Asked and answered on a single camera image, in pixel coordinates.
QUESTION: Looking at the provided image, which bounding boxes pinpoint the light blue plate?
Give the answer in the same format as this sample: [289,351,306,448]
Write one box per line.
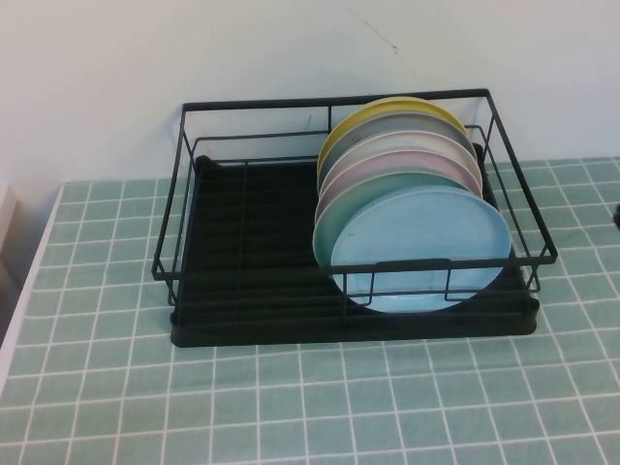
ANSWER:
[329,187,513,313]

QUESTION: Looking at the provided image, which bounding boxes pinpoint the cream white plate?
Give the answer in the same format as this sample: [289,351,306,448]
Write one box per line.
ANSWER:
[318,130,482,195]

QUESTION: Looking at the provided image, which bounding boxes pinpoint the pink plate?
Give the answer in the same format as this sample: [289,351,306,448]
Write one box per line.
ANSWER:
[316,148,484,207]

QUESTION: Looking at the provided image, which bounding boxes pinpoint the grey plate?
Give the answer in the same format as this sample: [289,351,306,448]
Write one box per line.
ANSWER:
[317,113,479,188]

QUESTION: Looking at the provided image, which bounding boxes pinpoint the mint green plate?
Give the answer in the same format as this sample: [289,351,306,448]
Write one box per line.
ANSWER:
[312,169,486,268]

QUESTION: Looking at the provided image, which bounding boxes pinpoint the yellow plate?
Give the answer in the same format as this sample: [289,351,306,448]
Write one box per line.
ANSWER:
[316,96,470,183]

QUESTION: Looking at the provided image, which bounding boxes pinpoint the black plastic drip tray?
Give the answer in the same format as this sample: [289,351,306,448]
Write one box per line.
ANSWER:
[169,142,541,349]

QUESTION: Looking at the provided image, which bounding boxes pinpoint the green checked tablecloth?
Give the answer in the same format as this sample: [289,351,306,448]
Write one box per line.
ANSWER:
[0,155,620,465]

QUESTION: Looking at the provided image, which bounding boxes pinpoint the black wire dish rack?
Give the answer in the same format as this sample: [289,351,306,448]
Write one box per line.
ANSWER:
[150,87,556,325]

